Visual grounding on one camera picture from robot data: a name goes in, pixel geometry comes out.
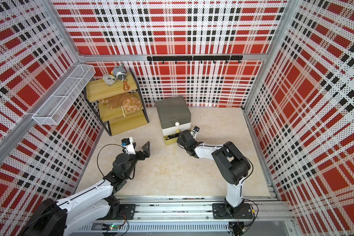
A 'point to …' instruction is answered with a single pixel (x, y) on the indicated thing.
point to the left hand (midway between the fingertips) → (145, 142)
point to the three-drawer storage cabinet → (175, 117)
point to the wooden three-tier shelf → (116, 119)
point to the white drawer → (175, 130)
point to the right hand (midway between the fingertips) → (185, 137)
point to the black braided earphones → (173, 135)
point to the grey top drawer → (172, 111)
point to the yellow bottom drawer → (168, 141)
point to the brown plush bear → (127, 102)
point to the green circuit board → (114, 227)
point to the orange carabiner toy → (126, 87)
